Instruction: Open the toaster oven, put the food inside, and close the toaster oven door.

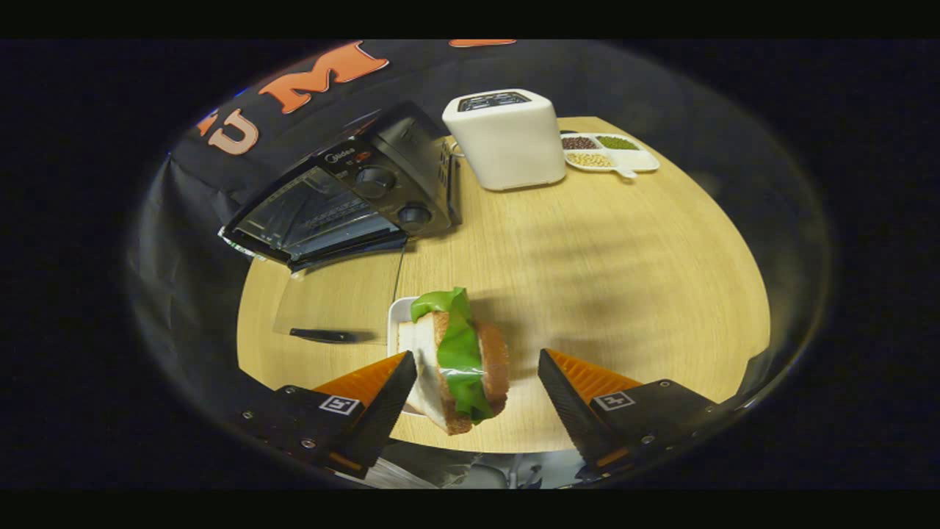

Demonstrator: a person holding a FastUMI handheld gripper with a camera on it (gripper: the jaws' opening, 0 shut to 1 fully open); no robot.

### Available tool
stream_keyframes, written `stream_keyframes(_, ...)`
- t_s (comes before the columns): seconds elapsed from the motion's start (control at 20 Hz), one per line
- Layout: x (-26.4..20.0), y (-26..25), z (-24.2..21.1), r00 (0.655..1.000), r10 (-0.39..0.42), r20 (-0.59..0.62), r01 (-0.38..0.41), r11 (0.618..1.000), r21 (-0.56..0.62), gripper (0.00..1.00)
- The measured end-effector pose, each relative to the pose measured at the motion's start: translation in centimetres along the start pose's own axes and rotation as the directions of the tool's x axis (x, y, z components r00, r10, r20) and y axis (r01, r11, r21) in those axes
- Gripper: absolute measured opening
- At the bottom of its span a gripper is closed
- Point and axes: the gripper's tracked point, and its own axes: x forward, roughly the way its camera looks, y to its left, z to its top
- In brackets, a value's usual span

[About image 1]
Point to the white divided dish with beans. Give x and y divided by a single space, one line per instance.
642 158

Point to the black toaster oven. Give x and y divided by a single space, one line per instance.
396 162

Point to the white slot toaster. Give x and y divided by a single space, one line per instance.
507 147

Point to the grey cloth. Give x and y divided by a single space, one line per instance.
455 466

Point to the sandwich with lettuce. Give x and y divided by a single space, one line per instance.
459 353

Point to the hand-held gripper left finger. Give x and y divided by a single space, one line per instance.
382 411

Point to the white plastic tray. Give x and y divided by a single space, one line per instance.
400 312

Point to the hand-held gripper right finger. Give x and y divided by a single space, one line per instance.
576 411

